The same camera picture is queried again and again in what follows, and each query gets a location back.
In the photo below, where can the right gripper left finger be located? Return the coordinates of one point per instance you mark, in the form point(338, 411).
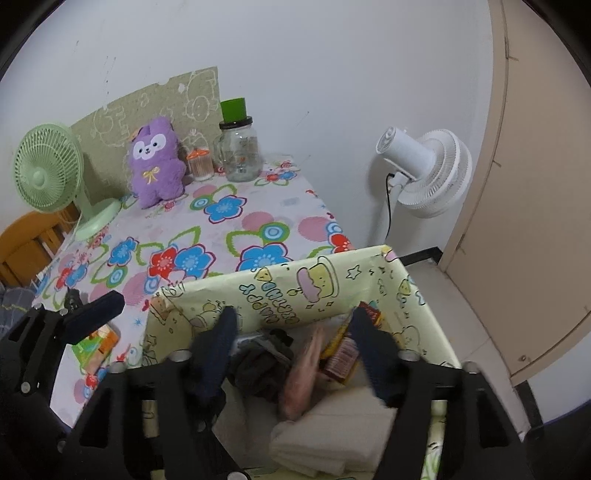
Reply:
point(160, 417)

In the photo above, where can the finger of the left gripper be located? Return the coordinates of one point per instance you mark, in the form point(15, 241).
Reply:
point(31, 353)

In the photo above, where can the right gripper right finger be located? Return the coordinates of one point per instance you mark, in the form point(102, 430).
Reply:
point(479, 440)

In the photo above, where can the green orange tissue pack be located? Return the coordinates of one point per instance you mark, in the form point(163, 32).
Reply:
point(91, 351)

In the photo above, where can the black plastic bag bundle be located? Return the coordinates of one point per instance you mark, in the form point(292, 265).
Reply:
point(259, 366)

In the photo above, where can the pink wet wipes pack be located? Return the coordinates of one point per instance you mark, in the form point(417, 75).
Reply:
point(297, 389)

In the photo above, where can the white folded tissues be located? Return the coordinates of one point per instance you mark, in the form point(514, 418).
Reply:
point(347, 431)

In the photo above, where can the grey plaid bedding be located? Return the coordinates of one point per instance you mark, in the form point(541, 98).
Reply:
point(14, 304)

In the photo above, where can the beige door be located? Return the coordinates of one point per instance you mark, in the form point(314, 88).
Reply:
point(523, 264)

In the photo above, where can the yellow cartoon storage box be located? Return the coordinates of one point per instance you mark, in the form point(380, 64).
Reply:
point(294, 296)

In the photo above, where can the wooden bed headboard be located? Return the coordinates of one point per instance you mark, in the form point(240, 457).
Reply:
point(30, 243)

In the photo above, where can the floral tablecloth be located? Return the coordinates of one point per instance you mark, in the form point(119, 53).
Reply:
point(216, 227)

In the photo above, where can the purple plush toy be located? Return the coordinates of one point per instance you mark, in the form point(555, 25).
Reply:
point(156, 171)

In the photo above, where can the cotton swab container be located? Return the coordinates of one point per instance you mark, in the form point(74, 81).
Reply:
point(200, 164)

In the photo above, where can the white standing fan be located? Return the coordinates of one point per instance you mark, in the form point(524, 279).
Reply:
point(418, 186)

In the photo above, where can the green desk fan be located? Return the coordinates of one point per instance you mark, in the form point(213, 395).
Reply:
point(48, 172)

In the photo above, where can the glass mason jar mug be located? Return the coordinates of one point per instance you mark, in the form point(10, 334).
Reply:
point(236, 149)

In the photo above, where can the green cartoon wall mat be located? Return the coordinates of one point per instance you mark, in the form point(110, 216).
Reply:
point(190, 101)

